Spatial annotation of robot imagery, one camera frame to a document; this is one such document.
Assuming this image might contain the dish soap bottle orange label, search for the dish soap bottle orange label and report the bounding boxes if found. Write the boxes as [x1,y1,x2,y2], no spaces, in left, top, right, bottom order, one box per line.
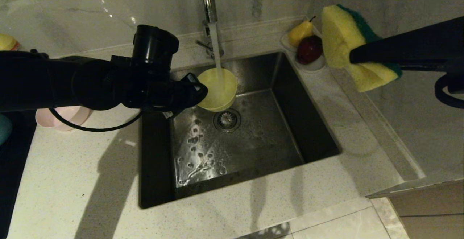
[0,33,22,52]

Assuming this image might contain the green and yellow sponge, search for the green and yellow sponge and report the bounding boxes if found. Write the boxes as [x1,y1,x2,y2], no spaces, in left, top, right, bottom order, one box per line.
[322,4,403,93]

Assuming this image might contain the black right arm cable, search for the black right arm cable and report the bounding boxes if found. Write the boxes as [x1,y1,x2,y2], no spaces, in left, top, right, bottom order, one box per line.
[434,71,464,109]

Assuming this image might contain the stainless steel sink basin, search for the stainless steel sink basin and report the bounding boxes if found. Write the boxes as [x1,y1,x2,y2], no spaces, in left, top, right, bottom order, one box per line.
[139,51,341,209]

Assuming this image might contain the yellow pear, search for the yellow pear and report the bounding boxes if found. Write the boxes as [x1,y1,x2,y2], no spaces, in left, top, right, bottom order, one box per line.
[288,17,315,48]

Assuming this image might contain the running water stream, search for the running water stream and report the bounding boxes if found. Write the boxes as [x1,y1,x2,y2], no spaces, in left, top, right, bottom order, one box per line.
[210,23,223,71]

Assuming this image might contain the yellow plastic bowl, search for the yellow plastic bowl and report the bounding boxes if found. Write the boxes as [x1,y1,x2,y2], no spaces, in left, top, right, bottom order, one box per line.
[197,68,238,113]

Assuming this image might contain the wood tone cabinet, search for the wood tone cabinet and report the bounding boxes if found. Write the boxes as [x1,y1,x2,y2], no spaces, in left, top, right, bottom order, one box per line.
[388,183,464,239]

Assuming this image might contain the round metal drain strainer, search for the round metal drain strainer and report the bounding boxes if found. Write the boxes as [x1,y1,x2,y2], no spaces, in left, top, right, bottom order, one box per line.
[213,108,242,133]

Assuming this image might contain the blue plastic bowl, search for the blue plastic bowl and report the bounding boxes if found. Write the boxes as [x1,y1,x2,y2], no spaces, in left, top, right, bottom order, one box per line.
[0,115,13,146]

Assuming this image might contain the dark red apple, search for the dark red apple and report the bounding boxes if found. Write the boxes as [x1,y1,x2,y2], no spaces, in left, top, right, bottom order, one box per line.
[297,36,324,65]

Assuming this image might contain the black glass cooktop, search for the black glass cooktop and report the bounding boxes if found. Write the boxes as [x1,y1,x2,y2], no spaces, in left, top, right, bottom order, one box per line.
[0,114,37,238]

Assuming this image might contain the small white dish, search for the small white dish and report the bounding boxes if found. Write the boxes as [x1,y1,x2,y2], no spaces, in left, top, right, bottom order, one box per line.
[280,32,326,73]

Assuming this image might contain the pink plastic bowl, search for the pink plastic bowl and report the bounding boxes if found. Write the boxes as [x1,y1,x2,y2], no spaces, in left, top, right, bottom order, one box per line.
[35,105,95,131]

